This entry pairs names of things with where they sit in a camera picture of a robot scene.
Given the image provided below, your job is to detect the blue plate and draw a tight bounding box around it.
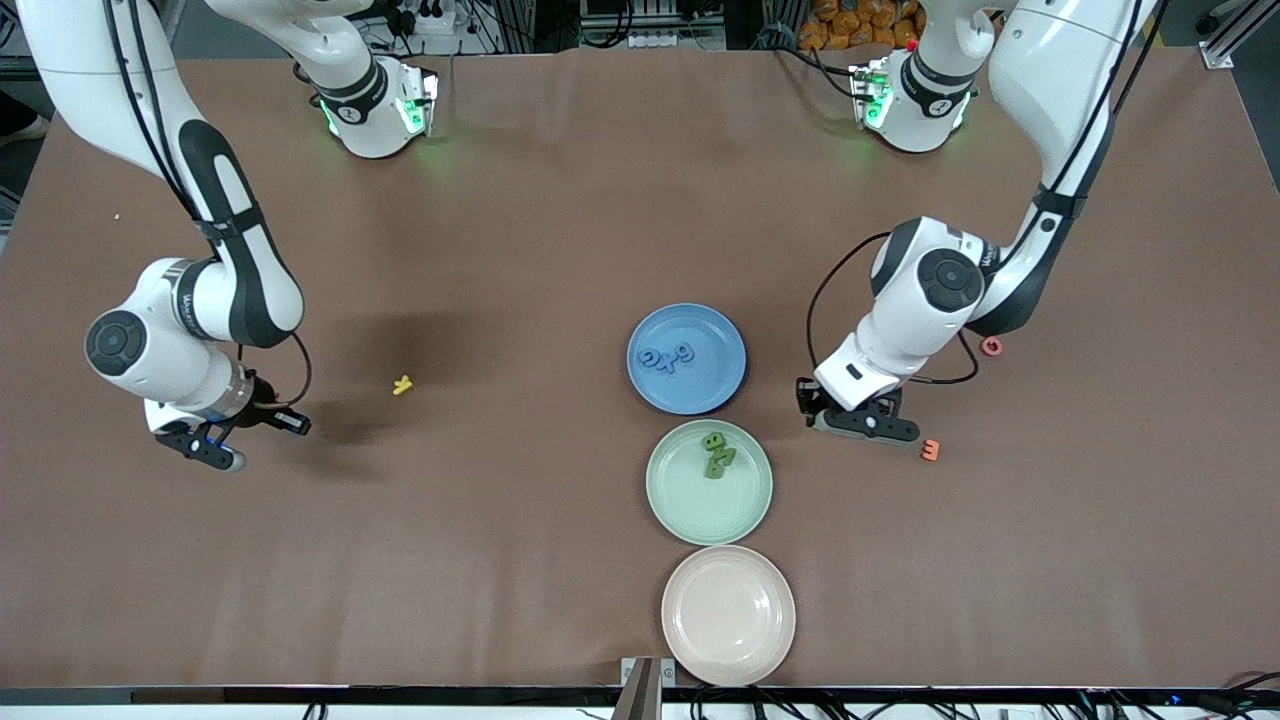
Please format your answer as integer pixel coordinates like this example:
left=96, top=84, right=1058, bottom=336
left=626, top=303, right=748, bottom=416

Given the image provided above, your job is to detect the green plate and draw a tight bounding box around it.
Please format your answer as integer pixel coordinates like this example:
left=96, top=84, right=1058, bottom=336
left=645, top=419, right=774, bottom=547

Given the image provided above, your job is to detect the beige pink plate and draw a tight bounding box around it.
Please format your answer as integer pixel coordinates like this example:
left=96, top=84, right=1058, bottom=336
left=660, top=544, right=798, bottom=688

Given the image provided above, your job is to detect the orange mesh bag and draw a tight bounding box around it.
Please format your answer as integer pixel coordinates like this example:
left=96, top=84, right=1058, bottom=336
left=798, top=0, right=926, bottom=51

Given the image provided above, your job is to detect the white power strip with plugs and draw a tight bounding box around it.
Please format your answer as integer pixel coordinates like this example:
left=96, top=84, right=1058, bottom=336
left=385, top=0, right=458, bottom=37

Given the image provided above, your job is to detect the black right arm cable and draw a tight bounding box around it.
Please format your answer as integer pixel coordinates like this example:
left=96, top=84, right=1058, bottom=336
left=100, top=0, right=315, bottom=411

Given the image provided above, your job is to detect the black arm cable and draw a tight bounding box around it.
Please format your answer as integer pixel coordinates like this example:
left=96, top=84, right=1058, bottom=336
left=805, top=0, right=1171, bottom=386
left=100, top=0, right=315, bottom=411

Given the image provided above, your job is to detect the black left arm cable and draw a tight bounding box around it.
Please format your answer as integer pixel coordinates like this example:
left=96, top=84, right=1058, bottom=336
left=805, top=0, right=1171, bottom=386

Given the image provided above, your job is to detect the aluminium frame profile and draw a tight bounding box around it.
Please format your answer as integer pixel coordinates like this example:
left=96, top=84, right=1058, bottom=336
left=1200, top=0, right=1280, bottom=71

